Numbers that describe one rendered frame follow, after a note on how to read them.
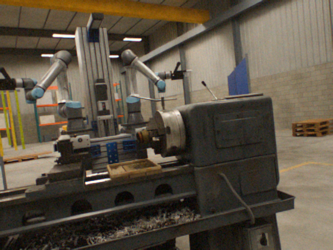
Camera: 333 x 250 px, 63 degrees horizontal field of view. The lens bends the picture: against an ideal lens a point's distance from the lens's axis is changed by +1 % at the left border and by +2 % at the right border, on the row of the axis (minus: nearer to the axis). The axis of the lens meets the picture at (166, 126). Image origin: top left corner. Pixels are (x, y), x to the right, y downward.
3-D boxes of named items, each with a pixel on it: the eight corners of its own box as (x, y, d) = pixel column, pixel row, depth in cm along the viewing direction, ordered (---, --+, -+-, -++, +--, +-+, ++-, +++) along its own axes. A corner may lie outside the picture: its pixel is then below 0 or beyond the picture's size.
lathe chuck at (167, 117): (167, 151, 195) (163, 108, 191) (182, 160, 165) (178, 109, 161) (155, 152, 193) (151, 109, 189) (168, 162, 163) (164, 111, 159)
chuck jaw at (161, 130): (164, 129, 174) (169, 126, 163) (165, 136, 173) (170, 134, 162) (148, 131, 171) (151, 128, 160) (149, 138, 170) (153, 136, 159)
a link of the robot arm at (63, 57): (79, 54, 214) (42, 102, 193) (73, 58, 222) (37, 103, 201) (67, 44, 208) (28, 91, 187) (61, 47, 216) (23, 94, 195)
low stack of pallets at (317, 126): (312, 131, 925) (310, 119, 922) (340, 131, 854) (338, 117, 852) (291, 136, 855) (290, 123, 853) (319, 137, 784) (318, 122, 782)
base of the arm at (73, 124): (66, 130, 219) (64, 119, 219) (85, 128, 225) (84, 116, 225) (67, 130, 206) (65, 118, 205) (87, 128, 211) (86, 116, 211)
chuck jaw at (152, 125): (162, 132, 180) (157, 119, 187) (163, 127, 177) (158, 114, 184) (146, 134, 177) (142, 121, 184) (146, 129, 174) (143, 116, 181)
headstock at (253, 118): (241, 146, 222) (236, 99, 220) (281, 153, 176) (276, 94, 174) (173, 157, 206) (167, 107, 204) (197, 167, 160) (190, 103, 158)
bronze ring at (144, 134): (148, 127, 178) (135, 130, 176) (151, 128, 169) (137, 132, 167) (150, 141, 179) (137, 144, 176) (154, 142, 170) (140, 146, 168)
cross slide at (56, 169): (82, 164, 185) (81, 158, 185) (80, 176, 144) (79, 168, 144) (56, 169, 181) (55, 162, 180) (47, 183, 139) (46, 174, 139)
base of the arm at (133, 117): (125, 123, 239) (123, 112, 238) (141, 121, 244) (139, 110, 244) (129, 123, 225) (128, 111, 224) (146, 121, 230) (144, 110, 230)
